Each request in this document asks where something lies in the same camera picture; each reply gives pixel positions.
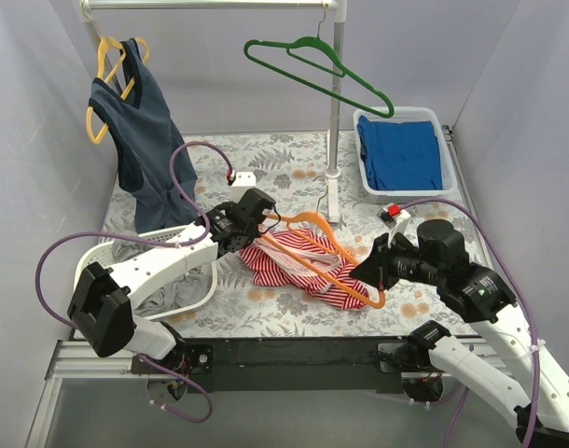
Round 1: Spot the red white striped tank top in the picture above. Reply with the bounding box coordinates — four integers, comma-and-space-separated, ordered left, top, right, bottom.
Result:
239, 228, 380, 310

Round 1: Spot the orange hanger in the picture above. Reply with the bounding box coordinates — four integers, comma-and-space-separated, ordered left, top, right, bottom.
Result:
257, 192, 385, 310

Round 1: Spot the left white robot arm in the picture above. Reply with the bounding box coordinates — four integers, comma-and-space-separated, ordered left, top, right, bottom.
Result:
68, 188, 276, 373

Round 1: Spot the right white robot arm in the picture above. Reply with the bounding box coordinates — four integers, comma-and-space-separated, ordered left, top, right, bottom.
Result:
350, 219, 569, 447

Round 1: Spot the navy blue tank top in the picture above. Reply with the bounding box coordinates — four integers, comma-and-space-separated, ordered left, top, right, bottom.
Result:
89, 38, 199, 233

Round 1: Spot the green hanger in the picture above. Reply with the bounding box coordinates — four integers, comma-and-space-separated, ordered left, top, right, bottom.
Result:
243, 14, 396, 119

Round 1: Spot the yellow hanger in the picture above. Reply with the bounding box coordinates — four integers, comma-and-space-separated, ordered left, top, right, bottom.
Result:
87, 36, 150, 145

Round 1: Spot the floral table mat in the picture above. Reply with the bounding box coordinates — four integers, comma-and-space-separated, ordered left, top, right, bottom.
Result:
169, 132, 472, 338

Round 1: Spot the grey garment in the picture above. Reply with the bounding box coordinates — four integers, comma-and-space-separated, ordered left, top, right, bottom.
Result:
111, 239, 217, 317

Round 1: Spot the white basket right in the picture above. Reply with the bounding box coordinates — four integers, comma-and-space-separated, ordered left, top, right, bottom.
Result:
354, 106, 458, 203

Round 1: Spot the blue folded cloth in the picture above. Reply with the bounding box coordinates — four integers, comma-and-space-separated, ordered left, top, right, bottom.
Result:
357, 116, 443, 190

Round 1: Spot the white laundry basket left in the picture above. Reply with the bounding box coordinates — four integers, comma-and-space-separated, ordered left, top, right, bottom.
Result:
74, 236, 218, 321

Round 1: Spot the white clothes rack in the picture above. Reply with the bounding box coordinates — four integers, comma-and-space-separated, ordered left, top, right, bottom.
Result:
79, 0, 347, 223

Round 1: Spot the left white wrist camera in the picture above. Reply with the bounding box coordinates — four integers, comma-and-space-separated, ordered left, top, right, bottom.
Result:
229, 172, 257, 203

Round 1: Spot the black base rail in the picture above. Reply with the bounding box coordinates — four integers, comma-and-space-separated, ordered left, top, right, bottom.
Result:
182, 337, 444, 401

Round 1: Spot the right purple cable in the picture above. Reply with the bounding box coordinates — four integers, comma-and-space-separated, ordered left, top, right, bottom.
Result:
398, 196, 545, 448

